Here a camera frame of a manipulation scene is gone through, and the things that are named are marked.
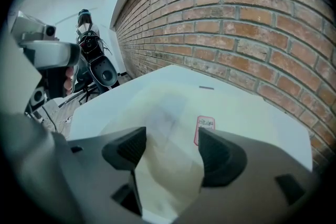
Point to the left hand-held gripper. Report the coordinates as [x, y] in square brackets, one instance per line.
[31, 26]

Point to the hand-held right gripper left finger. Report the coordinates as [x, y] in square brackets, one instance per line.
[99, 178]

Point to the white square table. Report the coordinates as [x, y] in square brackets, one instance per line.
[283, 133]

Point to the pale yellow cloth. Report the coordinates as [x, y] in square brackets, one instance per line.
[170, 118]

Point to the person's left hand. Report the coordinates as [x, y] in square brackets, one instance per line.
[69, 81]

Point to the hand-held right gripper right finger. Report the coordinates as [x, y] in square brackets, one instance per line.
[249, 191]

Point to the glossy black office chair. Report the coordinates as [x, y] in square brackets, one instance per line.
[103, 70]

